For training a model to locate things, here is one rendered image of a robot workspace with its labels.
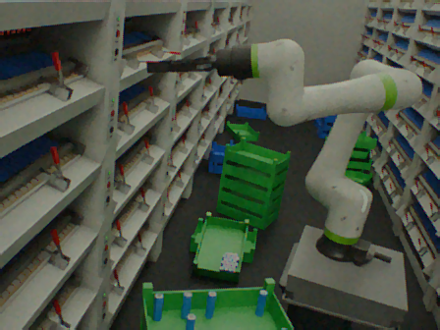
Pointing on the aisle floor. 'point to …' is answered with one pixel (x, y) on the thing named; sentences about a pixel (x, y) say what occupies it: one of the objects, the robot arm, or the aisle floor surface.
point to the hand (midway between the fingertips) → (160, 66)
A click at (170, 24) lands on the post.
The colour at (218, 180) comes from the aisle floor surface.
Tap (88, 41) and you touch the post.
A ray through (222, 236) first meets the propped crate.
